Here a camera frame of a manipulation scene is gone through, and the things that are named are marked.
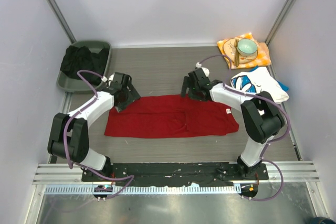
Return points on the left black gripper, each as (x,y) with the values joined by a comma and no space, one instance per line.
(133,96)

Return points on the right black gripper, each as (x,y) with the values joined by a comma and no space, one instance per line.
(187,83)

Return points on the red t-shirt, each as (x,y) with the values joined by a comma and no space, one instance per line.
(171,116)

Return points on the white daisy print t-shirt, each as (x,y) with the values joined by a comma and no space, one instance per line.
(258,81)

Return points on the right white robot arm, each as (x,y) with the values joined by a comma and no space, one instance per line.
(262,117)

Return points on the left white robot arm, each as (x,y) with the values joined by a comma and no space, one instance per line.
(69,135)

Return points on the beige plate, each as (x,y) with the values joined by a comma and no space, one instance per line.
(229,51)

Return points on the wooden chopsticks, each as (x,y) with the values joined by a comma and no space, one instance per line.
(236,59)

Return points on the black t-shirt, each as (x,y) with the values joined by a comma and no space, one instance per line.
(82,58)

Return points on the light green bowl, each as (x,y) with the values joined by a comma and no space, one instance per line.
(247,47)

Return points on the orange checkered cloth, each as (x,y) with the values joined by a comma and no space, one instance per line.
(263,57)

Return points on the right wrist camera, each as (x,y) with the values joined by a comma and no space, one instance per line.
(205,70)

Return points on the white slotted cable duct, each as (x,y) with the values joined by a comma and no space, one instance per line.
(95,189)

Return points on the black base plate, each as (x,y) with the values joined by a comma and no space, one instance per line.
(204,174)

